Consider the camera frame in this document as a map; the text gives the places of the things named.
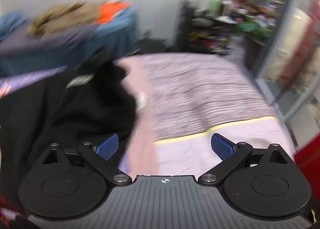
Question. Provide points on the black jacket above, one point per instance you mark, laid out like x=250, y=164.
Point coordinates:
x=87, y=109

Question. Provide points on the tan cloth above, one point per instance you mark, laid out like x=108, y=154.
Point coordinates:
x=67, y=15

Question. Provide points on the pink bed sheet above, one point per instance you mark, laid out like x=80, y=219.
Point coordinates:
x=200, y=99

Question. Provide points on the blue cloth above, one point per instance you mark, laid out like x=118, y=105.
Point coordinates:
x=110, y=39

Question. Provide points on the cluttered black shelf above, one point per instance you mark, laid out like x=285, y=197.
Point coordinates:
x=200, y=31

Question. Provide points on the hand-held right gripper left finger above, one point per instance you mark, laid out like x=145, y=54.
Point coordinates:
x=108, y=146

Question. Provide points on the glass door frame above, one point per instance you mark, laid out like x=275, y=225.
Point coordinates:
x=280, y=51

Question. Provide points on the red box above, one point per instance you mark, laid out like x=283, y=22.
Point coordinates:
x=308, y=164

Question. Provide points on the green plant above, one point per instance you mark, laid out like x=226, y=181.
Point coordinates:
x=251, y=29

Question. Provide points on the purple patterned cloth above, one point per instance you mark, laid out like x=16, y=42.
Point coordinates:
x=22, y=80

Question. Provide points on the orange cloth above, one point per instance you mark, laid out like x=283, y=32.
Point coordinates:
x=111, y=11

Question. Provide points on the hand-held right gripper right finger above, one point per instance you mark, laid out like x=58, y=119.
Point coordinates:
x=222, y=147

